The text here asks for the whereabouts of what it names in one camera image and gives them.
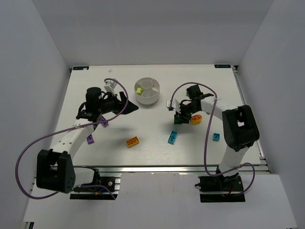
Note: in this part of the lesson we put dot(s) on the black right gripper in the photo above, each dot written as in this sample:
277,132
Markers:
184,114

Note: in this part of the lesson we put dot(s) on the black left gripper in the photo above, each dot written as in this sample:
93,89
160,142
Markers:
121,102

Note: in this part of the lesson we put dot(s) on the dark green curved lego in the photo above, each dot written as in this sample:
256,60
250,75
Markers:
177,121

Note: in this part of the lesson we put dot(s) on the lime square lego brick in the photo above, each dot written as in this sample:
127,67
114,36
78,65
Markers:
139,91

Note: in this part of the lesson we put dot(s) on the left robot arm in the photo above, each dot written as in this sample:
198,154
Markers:
55,170

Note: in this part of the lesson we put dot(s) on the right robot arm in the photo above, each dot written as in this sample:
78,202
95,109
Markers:
240,130

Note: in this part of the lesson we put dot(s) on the yellow orange patterned lego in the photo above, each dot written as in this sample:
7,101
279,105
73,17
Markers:
196,119

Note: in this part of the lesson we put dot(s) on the long teal lego brick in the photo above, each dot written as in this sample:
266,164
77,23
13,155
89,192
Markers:
172,137

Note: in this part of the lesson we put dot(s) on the white round divided container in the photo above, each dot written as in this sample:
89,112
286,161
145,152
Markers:
151,90

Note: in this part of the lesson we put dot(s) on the purple rectangular lego brick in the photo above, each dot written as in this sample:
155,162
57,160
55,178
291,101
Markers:
104,122

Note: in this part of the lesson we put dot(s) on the orange rectangular lego brick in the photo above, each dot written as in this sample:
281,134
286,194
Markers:
132,142

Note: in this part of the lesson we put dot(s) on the small teal lego brick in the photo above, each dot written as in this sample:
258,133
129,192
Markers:
216,137

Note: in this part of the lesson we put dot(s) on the light purple lego brick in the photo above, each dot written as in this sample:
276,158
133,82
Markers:
90,140

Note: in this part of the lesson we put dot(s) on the blue label left corner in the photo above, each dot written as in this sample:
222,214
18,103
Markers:
80,68

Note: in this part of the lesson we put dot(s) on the blue label corner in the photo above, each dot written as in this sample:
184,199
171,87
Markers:
80,68
222,66

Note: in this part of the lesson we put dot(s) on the blue label right corner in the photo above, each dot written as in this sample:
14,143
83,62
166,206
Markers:
222,66

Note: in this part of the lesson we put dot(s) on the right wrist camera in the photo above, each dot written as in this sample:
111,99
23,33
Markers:
173,105

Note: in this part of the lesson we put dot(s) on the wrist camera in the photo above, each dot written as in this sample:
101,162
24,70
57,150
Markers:
109,86
173,105

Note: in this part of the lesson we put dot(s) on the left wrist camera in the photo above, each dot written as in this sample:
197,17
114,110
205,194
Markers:
109,86

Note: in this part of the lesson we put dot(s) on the aluminium front rail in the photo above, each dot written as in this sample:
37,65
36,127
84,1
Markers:
184,169

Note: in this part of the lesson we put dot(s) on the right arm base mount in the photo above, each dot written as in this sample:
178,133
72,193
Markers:
215,190

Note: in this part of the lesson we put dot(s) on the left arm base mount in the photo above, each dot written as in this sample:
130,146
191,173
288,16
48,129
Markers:
103,187

